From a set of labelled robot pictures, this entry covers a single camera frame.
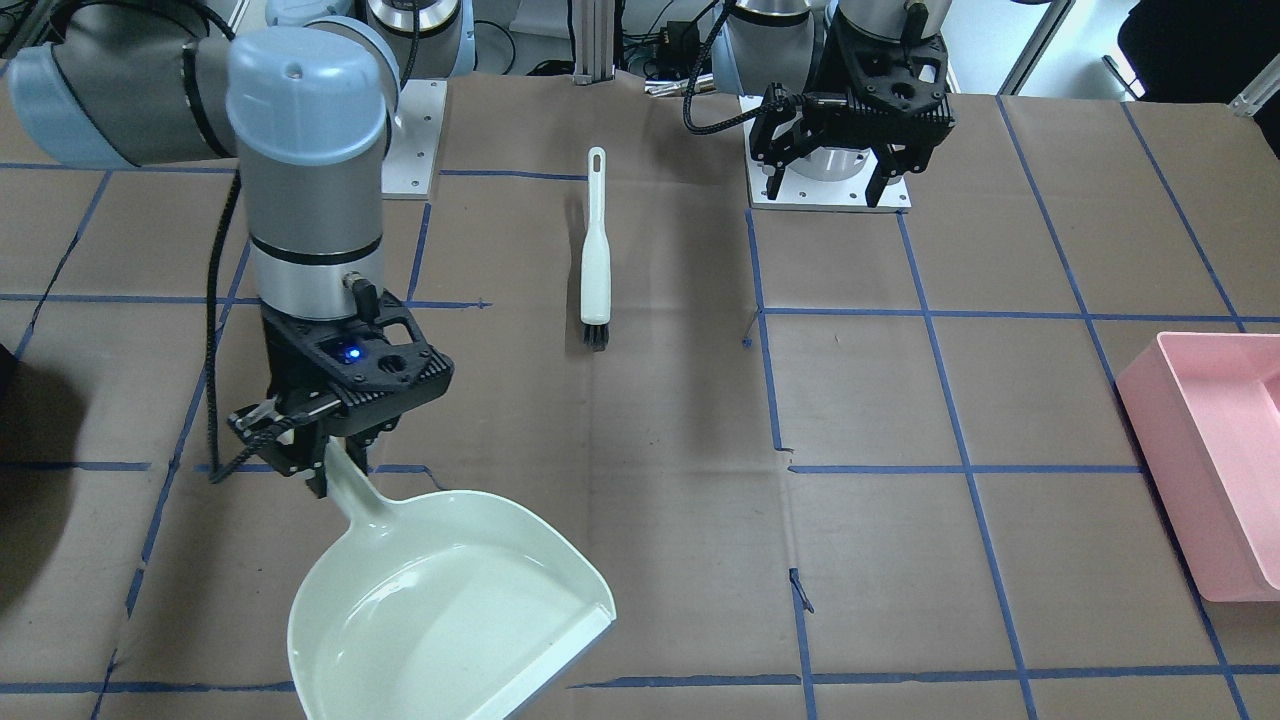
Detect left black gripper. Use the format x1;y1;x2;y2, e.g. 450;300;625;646
748;10;956;208

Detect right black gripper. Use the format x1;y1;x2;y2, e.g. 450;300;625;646
227;284;454;498

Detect pale green dustpan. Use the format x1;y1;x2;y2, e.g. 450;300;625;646
287;439;617;719

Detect white hand brush black bristles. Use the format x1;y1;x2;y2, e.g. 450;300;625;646
579;146;612;352

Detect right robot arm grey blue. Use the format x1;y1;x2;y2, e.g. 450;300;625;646
6;1;475;497

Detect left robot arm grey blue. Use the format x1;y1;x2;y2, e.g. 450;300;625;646
707;1;956;213

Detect pink plastic bin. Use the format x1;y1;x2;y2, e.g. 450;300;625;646
1117;332;1279;603

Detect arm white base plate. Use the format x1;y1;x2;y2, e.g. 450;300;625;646
381;79;448;200
742;120;913;213

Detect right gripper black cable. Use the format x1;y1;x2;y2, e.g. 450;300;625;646
204;170;291;486

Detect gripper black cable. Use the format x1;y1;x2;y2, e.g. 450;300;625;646
204;170;291;486
682;0;771;136

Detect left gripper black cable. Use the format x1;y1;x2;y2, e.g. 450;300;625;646
682;0;771;136

